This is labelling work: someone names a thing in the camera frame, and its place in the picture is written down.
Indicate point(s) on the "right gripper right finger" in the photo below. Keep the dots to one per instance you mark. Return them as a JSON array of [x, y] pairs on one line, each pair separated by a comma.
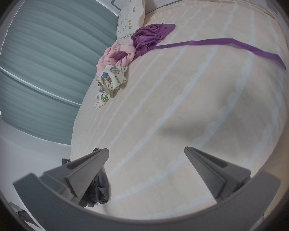
[[212, 169]]

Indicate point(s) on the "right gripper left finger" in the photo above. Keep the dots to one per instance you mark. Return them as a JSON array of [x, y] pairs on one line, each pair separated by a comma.
[[86, 167]]

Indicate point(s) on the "black T-shirt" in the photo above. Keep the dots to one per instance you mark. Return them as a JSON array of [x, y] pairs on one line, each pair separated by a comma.
[[101, 186]]

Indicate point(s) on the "bed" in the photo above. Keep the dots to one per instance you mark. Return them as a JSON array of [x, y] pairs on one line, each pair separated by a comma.
[[195, 92]]

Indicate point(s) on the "blue-green curtain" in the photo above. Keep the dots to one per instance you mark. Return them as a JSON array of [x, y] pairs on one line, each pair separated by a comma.
[[38, 109], [57, 37]]

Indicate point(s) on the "white printed garment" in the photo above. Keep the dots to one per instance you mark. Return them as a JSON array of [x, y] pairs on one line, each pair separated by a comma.
[[109, 80]]

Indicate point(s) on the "pink garment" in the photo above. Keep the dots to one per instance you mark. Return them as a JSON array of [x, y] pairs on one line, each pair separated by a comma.
[[110, 54]]

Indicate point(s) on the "purple garment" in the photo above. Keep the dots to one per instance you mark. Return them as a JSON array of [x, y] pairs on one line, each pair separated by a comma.
[[147, 36]]

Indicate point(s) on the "white printed pillow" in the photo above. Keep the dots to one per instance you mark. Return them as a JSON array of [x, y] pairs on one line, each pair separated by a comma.
[[132, 13]]

